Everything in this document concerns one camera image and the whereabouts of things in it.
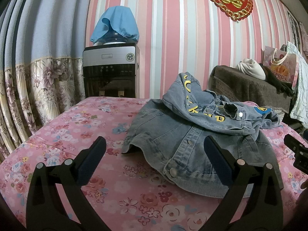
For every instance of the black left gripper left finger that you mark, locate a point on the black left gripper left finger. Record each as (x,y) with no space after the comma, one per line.
(45,210)

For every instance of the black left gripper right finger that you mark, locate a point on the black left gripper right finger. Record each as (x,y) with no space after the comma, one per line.
(263,211)

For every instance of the blue denim jacket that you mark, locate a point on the blue denim jacket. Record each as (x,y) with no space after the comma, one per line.
(170,132)

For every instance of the person's right hand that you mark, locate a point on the person's right hand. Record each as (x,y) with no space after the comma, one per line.
(302,200)

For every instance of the white quilted blanket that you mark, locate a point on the white quilted blanket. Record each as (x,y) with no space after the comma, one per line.
(299,110)

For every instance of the black garment on sofa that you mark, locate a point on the black garment on sofa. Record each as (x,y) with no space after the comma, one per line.
(281,87)

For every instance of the pink floral bed sheet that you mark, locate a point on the pink floral bed sheet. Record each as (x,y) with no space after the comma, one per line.
(125,191)

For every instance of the pink floral gift bag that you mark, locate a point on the pink floral gift bag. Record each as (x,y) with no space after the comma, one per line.
(284,65)

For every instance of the brown blanket covered sofa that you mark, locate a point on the brown blanket covered sofa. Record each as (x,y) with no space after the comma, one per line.
(240,87)

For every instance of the white folded garment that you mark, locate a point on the white folded garment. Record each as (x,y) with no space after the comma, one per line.
(251,68)

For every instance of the black silver water dispenser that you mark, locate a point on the black silver water dispenser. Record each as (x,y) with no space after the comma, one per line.
(112,70)

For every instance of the blue floral curtain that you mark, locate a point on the blue floral curtain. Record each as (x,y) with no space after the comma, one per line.
(41,64)

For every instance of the blue cloth cover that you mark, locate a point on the blue cloth cover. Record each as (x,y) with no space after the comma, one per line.
(117,24)

